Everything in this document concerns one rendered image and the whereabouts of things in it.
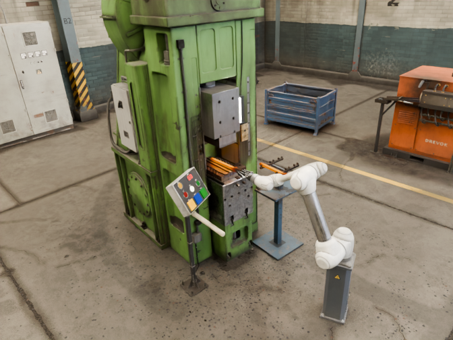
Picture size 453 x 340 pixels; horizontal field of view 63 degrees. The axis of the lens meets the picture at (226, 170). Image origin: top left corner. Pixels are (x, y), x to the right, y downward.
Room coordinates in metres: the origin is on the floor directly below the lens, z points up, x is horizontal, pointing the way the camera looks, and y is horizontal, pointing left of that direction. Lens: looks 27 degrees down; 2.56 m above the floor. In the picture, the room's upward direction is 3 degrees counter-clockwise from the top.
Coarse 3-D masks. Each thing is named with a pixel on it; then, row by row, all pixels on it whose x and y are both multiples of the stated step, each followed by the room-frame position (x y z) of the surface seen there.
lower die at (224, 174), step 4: (208, 164) 3.25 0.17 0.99; (212, 164) 3.25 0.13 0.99; (208, 168) 3.18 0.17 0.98; (216, 168) 3.16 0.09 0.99; (220, 168) 3.15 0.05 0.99; (208, 172) 3.14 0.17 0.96; (212, 172) 3.09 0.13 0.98; (216, 172) 3.09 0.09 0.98; (220, 172) 3.07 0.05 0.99; (224, 172) 3.06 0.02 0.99; (228, 172) 3.06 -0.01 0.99; (232, 172) 3.07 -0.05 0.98; (212, 176) 3.09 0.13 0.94; (216, 176) 3.04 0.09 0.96; (220, 176) 3.00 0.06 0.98; (224, 176) 3.02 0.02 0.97; (228, 176) 3.04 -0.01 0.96; (232, 176) 3.07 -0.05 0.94; (220, 180) 3.00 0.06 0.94; (224, 180) 3.02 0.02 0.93
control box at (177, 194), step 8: (192, 168) 2.76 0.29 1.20; (184, 176) 2.63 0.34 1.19; (192, 176) 2.69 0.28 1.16; (176, 184) 2.51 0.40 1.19; (184, 184) 2.57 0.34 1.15; (192, 184) 2.64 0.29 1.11; (200, 184) 2.71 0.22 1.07; (176, 192) 2.47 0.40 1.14; (192, 192) 2.58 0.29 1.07; (208, 192) 2.72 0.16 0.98; (176, 200) 2.47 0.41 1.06; (184, 200) 2.47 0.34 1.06; (184, 208) 2.44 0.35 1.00; (184, 216) 2.45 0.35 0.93
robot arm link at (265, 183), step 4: (260, 176) 2.77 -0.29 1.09; (264, 176) 2.77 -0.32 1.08; (268, 176) 2.79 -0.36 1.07; (256, 180) 2.74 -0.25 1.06; (260, 180) 2.72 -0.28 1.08; (264, 180) 2.70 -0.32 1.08; (268, 180) 2.70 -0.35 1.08; (272, 180) 2.75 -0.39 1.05; (256, 184) 2.73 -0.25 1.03; (260, 184) 2.69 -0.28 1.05; (264, 184) 2.67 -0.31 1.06; (268, 184) 2.66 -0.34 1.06; (272, 184) 2.68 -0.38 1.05; (260, 188) 2.71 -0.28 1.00; (264, 188) 2.66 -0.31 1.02; (268, 188) 2.66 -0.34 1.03
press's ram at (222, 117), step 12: (216, 84) 3.28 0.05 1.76; (204, 96) 3.04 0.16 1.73; (216, 96) 2.99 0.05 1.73; (228, 96) 3.07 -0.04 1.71; (204, 108) 3.05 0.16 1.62; (216, 108) 2.99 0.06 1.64; (228, 108) 3.06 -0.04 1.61; (204, 120) 3.06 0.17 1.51; (216, 120) 2.98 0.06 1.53; (228, 120) 3.06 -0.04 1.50; (204, 132) 3.07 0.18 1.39; (216, 132) 2.98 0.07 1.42; (228, 132) 3.06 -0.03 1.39
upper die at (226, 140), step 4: (204, 136) 3.16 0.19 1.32; (224, 136) 3.03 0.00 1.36; (228, 136) 3.06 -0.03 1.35; (232, 136) 3.09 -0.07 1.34; (204, 140) 3.17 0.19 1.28; (208, 140) 3.11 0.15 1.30; (212, 140) 3.07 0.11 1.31; (216, 140) 3.02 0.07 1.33; (220, 140) 3.00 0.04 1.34; (224, 140) 3.03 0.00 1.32; (228, 140) 3.05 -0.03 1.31; (232, 140) 3.08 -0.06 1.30; (236, 140) 3.11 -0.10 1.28; (212, 144) 3.07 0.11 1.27; (216, 144) 3.02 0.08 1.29; (220, 144) 3.00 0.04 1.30; (224, 144) 3.03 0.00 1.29; (228, 144) 3.05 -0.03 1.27
